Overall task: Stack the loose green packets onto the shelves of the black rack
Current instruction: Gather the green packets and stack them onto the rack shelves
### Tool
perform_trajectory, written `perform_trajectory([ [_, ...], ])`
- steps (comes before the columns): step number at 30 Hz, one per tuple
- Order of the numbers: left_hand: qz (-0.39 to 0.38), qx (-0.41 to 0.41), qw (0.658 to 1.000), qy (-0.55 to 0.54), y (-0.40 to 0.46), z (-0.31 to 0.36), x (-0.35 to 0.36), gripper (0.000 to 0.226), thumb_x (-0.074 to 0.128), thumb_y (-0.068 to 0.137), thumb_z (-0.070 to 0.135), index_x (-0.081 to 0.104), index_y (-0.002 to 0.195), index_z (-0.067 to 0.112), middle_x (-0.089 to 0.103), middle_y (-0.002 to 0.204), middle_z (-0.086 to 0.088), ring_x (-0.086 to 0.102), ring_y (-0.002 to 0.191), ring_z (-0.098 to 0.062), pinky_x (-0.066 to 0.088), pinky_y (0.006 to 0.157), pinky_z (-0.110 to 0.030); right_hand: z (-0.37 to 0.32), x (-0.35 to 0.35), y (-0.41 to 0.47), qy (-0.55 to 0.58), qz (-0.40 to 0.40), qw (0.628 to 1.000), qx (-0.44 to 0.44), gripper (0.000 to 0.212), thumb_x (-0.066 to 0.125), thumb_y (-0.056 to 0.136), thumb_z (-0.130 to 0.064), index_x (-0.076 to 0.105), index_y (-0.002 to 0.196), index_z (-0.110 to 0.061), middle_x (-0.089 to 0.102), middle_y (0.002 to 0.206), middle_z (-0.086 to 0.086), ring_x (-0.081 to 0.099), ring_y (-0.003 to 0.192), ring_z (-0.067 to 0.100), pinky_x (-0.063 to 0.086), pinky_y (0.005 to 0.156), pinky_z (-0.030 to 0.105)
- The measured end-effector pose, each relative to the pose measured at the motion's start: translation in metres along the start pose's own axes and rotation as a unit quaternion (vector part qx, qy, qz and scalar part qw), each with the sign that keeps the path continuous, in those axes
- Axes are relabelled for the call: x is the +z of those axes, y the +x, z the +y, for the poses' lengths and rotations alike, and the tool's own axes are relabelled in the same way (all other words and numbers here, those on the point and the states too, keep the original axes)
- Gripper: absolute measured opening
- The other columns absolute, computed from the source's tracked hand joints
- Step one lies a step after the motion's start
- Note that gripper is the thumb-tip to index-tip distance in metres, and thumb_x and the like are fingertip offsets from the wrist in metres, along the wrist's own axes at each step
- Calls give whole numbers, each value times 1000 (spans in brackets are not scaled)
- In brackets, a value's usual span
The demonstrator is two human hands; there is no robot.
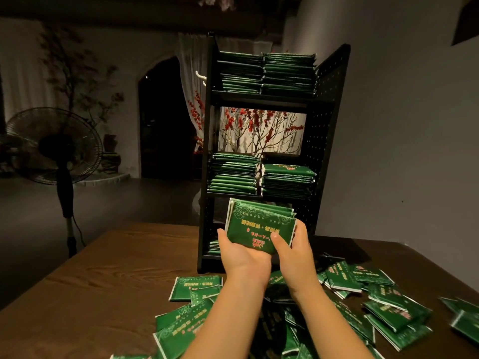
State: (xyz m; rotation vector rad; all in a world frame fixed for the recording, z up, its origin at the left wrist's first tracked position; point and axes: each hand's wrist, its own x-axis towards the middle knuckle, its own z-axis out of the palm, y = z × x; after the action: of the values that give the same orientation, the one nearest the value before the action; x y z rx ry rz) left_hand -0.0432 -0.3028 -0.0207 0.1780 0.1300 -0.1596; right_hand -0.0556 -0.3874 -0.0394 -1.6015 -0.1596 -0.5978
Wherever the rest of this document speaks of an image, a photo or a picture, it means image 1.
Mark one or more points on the person's left forearm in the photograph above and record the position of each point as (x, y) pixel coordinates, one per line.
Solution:
(224, 325)

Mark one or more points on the white hook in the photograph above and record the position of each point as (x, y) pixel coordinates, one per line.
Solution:
(200, 77)

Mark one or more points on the pink hanging flower decoration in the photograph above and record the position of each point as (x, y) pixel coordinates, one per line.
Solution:
(217, 0)

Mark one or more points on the pile of green packets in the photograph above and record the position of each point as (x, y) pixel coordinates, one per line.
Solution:
(374, 295)

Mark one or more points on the bare branched tree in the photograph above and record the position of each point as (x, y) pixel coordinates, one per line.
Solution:
(78, 71)

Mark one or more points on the person's left hand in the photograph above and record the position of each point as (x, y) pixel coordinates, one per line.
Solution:
(243, 261)

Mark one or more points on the white curtain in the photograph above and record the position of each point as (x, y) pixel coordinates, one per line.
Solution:
(26, 71)
(193, 71)

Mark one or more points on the black metal shelf rack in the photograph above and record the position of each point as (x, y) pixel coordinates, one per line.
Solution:
(329, 108)

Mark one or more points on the person's right forearm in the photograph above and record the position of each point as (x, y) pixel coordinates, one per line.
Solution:
(329, 329)

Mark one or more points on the bundle of green packets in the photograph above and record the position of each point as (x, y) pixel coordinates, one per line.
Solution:
(260, 226)

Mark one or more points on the dark vase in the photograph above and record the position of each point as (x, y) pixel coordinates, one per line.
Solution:
(111, 154)

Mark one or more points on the black standing fan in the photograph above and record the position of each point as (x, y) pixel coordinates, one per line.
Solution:
(56, 144)

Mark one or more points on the person's right hand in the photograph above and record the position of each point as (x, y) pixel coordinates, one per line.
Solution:
(296, 261)

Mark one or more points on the red berry branches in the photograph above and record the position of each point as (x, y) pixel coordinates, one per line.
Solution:
(258, 129)

